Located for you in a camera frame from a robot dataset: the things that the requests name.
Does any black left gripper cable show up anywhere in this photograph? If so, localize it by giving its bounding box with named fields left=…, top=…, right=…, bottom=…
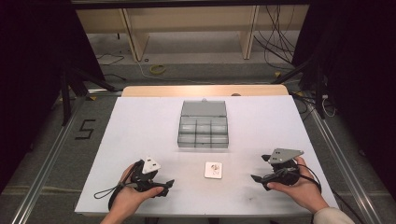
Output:
left=93, top=160, right=145, bottom=211

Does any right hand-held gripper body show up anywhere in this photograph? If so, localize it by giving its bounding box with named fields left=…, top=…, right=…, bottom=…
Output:
left=266, top=147, right=304, bottom=187

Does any black overhead frame beam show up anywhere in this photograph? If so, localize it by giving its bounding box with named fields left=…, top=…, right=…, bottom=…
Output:
left=70, top=0, right=312, bottom=9

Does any black curtain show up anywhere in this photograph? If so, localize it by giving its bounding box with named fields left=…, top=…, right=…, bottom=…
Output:
left=0, top=0, right=106, bottom=191
left=291, top=0, right=396, bottom=190

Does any small white square tray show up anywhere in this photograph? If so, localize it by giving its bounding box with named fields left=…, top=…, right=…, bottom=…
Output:
left=204, top=161, right=224, bottom=180

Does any light wooden shelf unit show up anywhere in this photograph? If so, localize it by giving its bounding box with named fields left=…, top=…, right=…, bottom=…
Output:
left=76, top=4, right=310, bottom=63

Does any aluminium floor rail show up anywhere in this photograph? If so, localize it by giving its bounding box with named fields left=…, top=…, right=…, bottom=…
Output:
left=303, top=92, right=385, bottom=224
left=10, top=90, right=94, bottom=224

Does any thin black floor cable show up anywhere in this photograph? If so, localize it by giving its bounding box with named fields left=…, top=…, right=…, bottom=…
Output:
left=95, top=51, right=126, bottom=66

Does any person's right hand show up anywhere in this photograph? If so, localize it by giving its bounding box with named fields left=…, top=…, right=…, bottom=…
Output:
left=266, top=156, right=330, bottom=215

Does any wooden table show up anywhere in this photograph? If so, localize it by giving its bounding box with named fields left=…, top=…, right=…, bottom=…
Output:
left=120, top=84, right=290, bottom=98

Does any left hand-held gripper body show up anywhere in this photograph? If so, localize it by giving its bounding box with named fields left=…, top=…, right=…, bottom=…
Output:
left=130, top=155, right=163, bottom=193

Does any bundle of black cables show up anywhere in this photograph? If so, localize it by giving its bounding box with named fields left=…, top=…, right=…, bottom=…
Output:
left=252, top=4, right=297, bottom=70

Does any clear plastic compartment box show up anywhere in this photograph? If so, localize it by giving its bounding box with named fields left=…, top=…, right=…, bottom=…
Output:
left=177, top=99, right=230, bottom=149

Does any black tripod stand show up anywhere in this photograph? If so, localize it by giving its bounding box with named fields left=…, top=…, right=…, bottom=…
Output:
left=60, top=66, right=123, bottom=127
left=271, top=50, right=329, bottom=120

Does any person's left hand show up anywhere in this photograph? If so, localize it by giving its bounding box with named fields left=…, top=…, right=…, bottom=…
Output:
left=109, top=162, right=165, bottom=217

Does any yellow tape roll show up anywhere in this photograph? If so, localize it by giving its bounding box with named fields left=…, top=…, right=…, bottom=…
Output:
left=149, top=63, right=167, bottom=76

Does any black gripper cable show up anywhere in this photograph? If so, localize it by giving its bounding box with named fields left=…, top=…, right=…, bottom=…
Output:
left=93, top=160, right=145, bottom=211
left=288, top=163, right=366, bottom=224

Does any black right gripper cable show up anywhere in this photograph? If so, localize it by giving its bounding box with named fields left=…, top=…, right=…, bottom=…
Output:
left=288, top=163, right=366, bottom=224

